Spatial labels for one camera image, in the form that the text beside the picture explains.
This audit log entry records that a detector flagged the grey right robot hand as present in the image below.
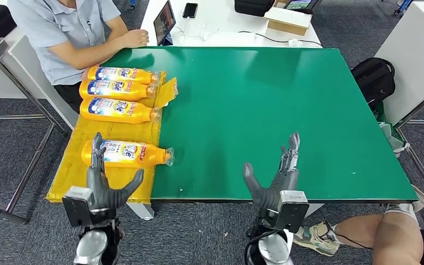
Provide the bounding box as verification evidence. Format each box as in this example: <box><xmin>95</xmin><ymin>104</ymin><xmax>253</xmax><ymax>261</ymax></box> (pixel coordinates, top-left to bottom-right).
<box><xmin>242</xmin><ymin>132</ymin><xmax>301</xmax><ymax>211</ymax></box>

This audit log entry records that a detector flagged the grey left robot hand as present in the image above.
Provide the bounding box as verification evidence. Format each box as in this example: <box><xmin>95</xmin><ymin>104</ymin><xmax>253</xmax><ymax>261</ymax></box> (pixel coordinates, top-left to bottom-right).
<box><xmin>86</xmin><ymin>132</ymin><xmax>145</xmax><ymax>212</ymax></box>

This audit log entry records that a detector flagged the orange detergent bottle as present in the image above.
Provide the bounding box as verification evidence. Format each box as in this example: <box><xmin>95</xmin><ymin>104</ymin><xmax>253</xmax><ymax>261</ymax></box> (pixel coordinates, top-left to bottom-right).
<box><xmin>87</xmin><ymin>66</ymin><xmax>161</xmax><ymax>86</ymax></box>
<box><xmin>79</xmin><ymin>78</ymin><xmax>158</xmax><ymax>102</ymax></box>
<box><xmin>79</xmin><ymin>97</ymin><xmax>162</xmax><ymax>124</ymax></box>
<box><xmin>81</xmin><ymin>139</ymin><xmax>176</xmax><ymax>169</ymax></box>

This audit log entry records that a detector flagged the dark smartphone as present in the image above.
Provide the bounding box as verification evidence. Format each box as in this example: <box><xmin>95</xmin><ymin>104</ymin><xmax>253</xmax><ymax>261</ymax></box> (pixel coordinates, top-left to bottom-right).
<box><xmin>182</xmin><ymin>3</ymin><xmax>198</xmax><ymax>19</ymax></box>

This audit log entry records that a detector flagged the yellow taped cardboard sheet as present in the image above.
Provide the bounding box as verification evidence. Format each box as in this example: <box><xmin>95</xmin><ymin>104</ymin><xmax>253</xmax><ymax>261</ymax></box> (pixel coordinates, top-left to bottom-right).
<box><xmin>46</xmin><ymin>71</ymin><xmax>179</xmax><ymax>204</ymax></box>

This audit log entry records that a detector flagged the white table leg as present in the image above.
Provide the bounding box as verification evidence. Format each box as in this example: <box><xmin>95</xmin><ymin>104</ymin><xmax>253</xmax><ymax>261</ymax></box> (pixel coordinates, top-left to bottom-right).
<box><xmin>305</xmin><ymin>203</ymin><xmax>325</xmax><ymax>218</ymax></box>
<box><xmin>127</xmin><ymin>203</ymin><xmax>155</xmax><ymax>221</ymax></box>

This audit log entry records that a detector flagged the white plastic bag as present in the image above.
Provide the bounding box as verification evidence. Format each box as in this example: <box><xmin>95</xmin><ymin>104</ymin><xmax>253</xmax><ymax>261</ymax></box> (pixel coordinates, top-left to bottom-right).
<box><xmin>377</xmin><ymin>123</ymin><xmax>411</xmax><ymax>159</ymax></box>

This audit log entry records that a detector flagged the green bag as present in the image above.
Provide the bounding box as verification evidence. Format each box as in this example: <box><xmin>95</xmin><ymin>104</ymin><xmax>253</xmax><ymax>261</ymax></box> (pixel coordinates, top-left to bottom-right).
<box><xmin>372</xmin><ymin>102</ymin><xmax>387</xmax><ymax>124</ymax></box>

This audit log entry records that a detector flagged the person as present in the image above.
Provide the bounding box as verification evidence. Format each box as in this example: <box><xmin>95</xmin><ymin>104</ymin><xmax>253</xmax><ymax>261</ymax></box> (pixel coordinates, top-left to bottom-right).
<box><xmin>7</xmin><ymin>0</ymin><xmax>150</xmax><ymax>114</ymax></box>
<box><xmin>293</xmin><ymin>184</ymin><xmax>424</xmax><ymax>265</ymax></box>

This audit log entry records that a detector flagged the white desk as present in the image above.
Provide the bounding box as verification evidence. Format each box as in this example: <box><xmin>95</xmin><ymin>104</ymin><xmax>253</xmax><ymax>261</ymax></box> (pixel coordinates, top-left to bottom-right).
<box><xmin>0</xmin><ymin>0</ymin><xmax>79</xmax><ymax>130</ymax></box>

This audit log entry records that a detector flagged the black backpack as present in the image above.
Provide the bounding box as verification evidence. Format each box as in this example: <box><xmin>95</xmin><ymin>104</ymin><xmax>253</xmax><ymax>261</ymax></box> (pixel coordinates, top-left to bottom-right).
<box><xmin>350</xmin><ymin>57</ymin><xmax>396</xmax><ymax>109</ymax></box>

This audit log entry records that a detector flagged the brown cardboard box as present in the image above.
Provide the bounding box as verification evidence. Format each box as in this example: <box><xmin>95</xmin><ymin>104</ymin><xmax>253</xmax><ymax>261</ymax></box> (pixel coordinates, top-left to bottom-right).
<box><xmin>263</xmin><ymin>0</ymin><xmax>312</xmax><ymax>36</ymax></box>

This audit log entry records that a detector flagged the white table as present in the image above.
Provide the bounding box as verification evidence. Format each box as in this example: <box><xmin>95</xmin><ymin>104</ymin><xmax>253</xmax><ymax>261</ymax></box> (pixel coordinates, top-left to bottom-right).
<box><xmin>374</xmin><ymin>2</ymin><xmax>424</xmax><ymax>126</ymax></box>
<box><xmin>140</xmin><ymin>0</ymin><xmax>323</xmax><ymax>48</ymax></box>

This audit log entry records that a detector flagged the black tablet on stand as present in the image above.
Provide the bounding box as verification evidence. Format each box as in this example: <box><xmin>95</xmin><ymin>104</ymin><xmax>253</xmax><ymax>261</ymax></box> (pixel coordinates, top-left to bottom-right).
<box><xmin>153</xmin><ymin>0</ymin><xmax>177</xmax><ymax>46</ymax></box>

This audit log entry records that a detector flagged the black bag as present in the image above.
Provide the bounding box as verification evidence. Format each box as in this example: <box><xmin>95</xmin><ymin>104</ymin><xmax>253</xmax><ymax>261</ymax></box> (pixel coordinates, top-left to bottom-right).
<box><xmin>234</xmin><ymin>0</ymin><xmax>275</xmax><ymax>17</ymax></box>

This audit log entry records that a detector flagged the black screen device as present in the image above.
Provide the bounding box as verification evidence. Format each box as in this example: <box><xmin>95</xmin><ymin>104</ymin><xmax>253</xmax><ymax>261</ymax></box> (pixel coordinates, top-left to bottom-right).
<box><xmin>283</xmin><ymin>0</ymin><xmax>323</xmax><ymax>14</ymax></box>

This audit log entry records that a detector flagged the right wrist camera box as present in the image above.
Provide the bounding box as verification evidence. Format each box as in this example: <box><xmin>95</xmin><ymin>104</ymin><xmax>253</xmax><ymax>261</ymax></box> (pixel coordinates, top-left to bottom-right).
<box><xmin>275</xmin><ymin>190</ymin><xmax>310</xmax><ymax>234</ymax></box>

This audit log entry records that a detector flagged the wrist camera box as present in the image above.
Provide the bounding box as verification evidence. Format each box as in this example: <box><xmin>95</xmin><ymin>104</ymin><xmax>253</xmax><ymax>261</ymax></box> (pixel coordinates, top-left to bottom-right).
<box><xmin>62</xmin><ymin>186</ymin><xmax>97</xmax><ymax>228</ymax></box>
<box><xmin>275</xmin><ymin>190</ymin><xmax>310</xmax><ymax>234</ymax></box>

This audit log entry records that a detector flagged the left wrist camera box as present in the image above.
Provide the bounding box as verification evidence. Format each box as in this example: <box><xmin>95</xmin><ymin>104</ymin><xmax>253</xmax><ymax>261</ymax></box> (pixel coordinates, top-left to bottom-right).
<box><xmin>62</xmin><ymin>186</ymin><xmax>97</xmax><ymax>228</ymax></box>

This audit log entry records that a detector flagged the black cable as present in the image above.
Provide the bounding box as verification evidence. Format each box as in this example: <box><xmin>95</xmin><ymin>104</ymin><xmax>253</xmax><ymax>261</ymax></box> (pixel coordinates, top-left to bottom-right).
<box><xmin>238</xmin><ymin>30</ymin><xmax>323</xmax><ymax>48</ymax></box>

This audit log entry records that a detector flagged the blue metal trolley frame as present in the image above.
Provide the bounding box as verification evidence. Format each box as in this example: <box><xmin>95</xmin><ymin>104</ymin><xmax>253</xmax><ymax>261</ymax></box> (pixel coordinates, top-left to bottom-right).
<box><xmin>394</xmin><ymin>0</ymin><xmax>415</xmax><ymax>16</ymax></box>

